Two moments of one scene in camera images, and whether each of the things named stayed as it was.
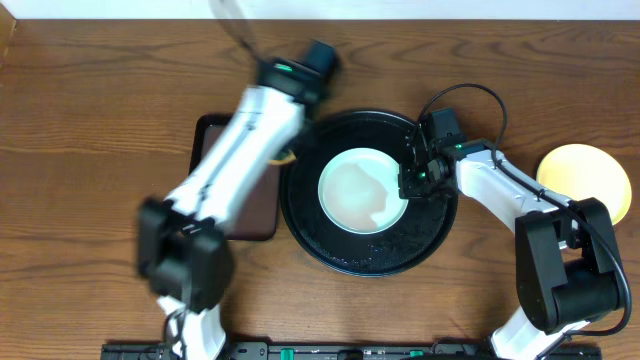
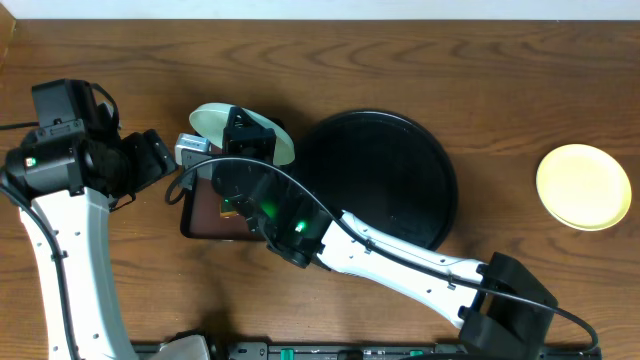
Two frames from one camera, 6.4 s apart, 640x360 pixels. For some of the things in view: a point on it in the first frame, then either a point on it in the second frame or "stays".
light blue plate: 360,190 -> 211,118
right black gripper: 407,187 -> 255,136
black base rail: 388,350 stays
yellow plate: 581,171 stays
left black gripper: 288,151 -> 151,156
